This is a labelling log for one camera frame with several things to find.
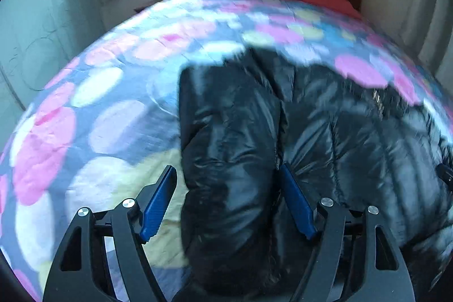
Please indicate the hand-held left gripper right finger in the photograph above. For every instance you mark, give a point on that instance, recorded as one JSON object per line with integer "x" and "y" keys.
{"x": 296, "y": 206}

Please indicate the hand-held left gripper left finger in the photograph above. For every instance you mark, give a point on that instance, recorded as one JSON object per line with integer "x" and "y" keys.
{"x": 155, "y": 210}

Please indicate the black puffer jacket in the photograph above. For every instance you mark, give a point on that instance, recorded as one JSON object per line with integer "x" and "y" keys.
{"x": 244, "y": 146}

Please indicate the dotted colourful blanket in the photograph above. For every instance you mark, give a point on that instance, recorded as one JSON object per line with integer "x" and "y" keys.
{"x": 106, "y": 93}

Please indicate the right hand-held gripper finger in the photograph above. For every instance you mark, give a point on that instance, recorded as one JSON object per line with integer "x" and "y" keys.
{"x": 446, "y": 174}

